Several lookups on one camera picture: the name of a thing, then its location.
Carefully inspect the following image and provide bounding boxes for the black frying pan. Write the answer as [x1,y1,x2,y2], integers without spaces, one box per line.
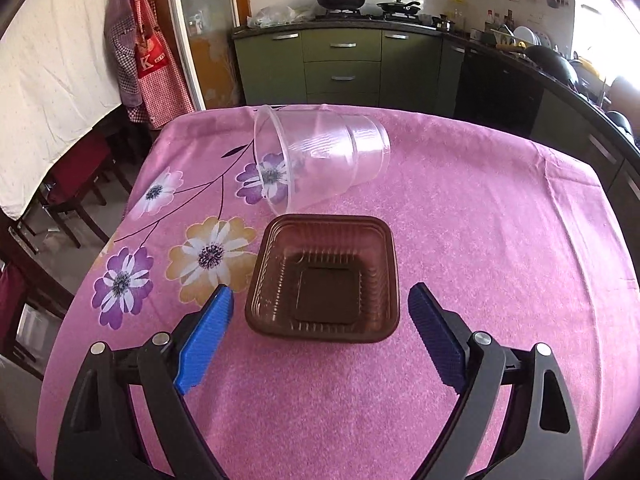
[376,0,422,16]

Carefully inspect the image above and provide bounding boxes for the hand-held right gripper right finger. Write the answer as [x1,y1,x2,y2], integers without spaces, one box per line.
[407,282,586,480]

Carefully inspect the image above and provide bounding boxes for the dark red chair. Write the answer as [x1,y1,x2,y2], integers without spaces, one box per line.
[37,132,133,251]
[0,257,68,381]

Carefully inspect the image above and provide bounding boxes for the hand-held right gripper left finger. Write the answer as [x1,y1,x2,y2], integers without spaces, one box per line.
[54,284,236,480]

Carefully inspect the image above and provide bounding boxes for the clear plastic container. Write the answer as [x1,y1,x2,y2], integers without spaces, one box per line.
[253,104,392,216]

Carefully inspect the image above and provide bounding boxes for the glass sliding door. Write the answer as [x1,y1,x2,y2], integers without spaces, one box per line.
[162,0,251,111]

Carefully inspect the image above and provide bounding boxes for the brown plastic tray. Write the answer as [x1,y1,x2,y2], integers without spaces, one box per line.
[245,213,401,344]

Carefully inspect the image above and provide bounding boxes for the pink checked apron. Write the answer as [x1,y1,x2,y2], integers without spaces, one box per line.
[104,0,146,108]

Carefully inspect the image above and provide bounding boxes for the dish rack with plates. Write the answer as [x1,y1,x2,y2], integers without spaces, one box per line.
[492,25,551,53]

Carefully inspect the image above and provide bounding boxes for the red checked apron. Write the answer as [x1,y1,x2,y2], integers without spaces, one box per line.
[127,0,196,128]

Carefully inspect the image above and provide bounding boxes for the clear plastic bags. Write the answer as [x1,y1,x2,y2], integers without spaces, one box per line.
[247,4,316,28]

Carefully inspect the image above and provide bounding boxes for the white hanging cloth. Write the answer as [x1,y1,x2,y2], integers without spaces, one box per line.
[0,0,123,221]

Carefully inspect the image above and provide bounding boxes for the large black wok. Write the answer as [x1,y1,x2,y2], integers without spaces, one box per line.
[525,45,579,90]

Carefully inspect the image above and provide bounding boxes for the pink floral tablecloth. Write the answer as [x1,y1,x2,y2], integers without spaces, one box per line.
[37,105,640,480]

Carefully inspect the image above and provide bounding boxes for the sauce bottles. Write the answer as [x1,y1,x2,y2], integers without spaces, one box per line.
[482,7,516,36]

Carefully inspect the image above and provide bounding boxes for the black gas stove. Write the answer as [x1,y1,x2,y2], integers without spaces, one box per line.
[312,7,426,22]

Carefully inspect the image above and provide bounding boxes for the green kitchen base cabinets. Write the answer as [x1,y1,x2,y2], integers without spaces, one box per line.
[231,20,640,241]

